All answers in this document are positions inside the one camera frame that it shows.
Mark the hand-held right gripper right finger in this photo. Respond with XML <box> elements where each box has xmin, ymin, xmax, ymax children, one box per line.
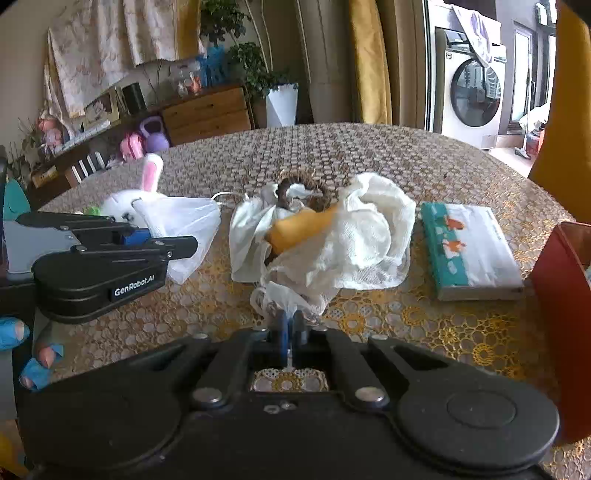
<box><xmin>293</xmin><ymin>309</ymin><xmax>467</xmax><ymax>411</ymax></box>

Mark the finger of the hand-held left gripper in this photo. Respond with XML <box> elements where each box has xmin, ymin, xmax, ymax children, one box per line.
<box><xmin>16</xmin><ymin>211</ymin><xmax>152</xmax><ymax>241</ymax></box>
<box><xmin>69</xmin><ymin>235</ymin><xmax>199</xmax><ymax>265</ymax></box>

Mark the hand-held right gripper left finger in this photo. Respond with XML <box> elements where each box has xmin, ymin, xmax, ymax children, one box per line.
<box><xmin>111</xmin><ymin>309</ymin><xmax>289</xmax><ymax>411</ymax></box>

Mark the white gauze cloth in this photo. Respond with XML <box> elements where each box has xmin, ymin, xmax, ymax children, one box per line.
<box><xmin>265</xmin><ymin>172</ymin><xmax>417</xmax><ymax>309</ymax></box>

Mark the brown scrunchie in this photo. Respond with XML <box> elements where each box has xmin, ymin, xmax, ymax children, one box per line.
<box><xmin>276</xmin><ymin>177</ymin><xmax>333</xmax><ymax>214</ymax></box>

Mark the red box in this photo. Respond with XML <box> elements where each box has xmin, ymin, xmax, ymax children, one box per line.
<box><xmin>529</xmin><ymin>222</ymin><xmax>591</xmax><ymax>447</ymax></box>

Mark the person's left hand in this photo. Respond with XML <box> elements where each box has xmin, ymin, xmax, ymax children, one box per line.
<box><xmin>0</xmin><ymin>318</ymin><xmax>64</xmax><ymax>392</ymax></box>

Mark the pink toy backpack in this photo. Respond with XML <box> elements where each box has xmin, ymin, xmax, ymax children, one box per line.
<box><xmin>119</xmin><ymin>132</ymin><xmax>143</xmax><ymax>162</ymax></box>

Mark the purple kettlebell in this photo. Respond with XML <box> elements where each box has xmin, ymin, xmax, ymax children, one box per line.
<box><xmin>138</xmin><ymin>116</ymin><xmax>171</xmax><ymax>153</ymax></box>

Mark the black cylinder speaker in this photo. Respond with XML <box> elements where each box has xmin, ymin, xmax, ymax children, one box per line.
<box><xmin>122</xmin><ymin>82</ymin><xmax>147</xmax><ymax>114</ymax></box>

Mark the wooden dresser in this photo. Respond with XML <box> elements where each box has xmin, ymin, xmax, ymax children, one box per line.
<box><xmin>158</xmin><ymin>85</ymin><xmax>253</xmax><ymax>147</ymax></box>

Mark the floral cloth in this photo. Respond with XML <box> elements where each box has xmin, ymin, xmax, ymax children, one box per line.
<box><xmin>43</xmin><ymin>0</ymin><xmax>205</xmax><ymax>119</ymax></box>

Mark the tissue pack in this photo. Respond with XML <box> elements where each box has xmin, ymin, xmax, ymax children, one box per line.
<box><xmin>420</xmin><ymin>202</ymin><xmax>526</xmax><ymax>302</ymax></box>

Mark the white planter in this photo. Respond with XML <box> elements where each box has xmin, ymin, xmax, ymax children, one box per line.
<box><xmin>265</xmin><ymin>83</ymin><xmax>299</xmax><ymax>128</ymax></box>

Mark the green potted plant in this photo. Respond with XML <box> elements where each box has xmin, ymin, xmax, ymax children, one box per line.
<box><xmin>200</xmin><ymin>0</ymin><xmax>298</xmax><ymax>108</ymax></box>

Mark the covered standing air conditioner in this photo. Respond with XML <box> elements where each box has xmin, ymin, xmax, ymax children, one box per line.
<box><xmin>294</xmin><ymin>0</ymin><xmax>357</xmax><ymax>124</ymax></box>

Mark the yellow curtain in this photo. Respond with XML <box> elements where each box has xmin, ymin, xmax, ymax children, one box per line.
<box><xmin>348</xmin><ymin>0</ymin><xmax>393</xmax><ymax>126</ymax></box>

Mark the white washing machine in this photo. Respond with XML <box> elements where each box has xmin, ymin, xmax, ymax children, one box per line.
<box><xmin>426</xmin><ymin>0</ymin><xmax>508</xmax><ymax>150</ymax></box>

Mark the purple cloth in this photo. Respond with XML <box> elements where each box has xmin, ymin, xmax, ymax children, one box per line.
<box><xmin>451</xmin><ymin>4</ymin><xmax>494</xmax><ymax>66</ymax></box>

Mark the yellow giraffe statue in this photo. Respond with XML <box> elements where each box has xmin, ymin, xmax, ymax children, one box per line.
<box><xmin>527</xmin><ymin>0</ymin><xmax>591</xmax><ymax>186</ymax></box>

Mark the photo frame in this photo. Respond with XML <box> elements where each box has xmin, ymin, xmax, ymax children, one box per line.
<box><xmin>82</xmin><ymin>89</ymin><xmax>120</xmax><ymax>130</ymax></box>

